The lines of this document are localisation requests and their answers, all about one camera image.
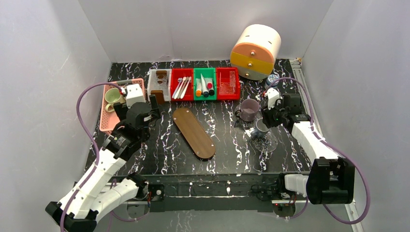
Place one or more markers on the black cap toothpaste tube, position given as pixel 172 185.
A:
pixel 211 92

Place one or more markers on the clear oval acrylic tray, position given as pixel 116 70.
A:
pixel 262 143

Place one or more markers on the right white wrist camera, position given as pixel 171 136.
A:
pixel 272 95

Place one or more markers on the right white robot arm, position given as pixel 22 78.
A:
pixel 331 177

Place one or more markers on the white plastic bin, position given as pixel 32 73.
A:
pixel 159 84

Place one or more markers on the orange cap toothpaste tube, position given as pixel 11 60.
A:
pixel 198 89

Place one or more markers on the red holder bin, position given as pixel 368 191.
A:
pixel 227 98

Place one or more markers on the clear acrylic holder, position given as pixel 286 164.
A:
pixel 227 83

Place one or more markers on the green ceramic mug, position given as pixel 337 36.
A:
pixel 113 96

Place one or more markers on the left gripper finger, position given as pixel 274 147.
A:
pixel 118 107
pixel 155 112

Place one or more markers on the round drawer cabinet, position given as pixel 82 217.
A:
pixel 255 52

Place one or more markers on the black front base bar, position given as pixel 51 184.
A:
pixel 206 192

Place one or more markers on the brown oval wooden tray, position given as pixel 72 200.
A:
pixel 197 138

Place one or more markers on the clear wooden-ended toothbrush holder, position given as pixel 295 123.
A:
pixel 160 84

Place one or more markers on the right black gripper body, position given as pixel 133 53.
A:
pixel 269 116

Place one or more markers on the red toothbrush bin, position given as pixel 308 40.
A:
pixel 176 76

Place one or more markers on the purple ceramic mug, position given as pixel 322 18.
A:
pixel 247 110

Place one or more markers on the red cap toothpaste tube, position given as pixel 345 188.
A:
pixel 209 83

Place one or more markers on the white toothbrush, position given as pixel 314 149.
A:
pixel 176 90
pixel 185 88
pixel 180 89

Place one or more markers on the aluminium side rail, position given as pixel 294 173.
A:
pixel 298 74

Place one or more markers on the white blue-handled mug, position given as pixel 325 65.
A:
pixel 260 129

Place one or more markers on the green toothpaste bin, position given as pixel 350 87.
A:
pixel 207 73

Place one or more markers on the blue white small jar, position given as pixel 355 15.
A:
pixel 271 81

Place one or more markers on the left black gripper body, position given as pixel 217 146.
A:
pixel 153 108

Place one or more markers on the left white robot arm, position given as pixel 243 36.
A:
pixel 84 206

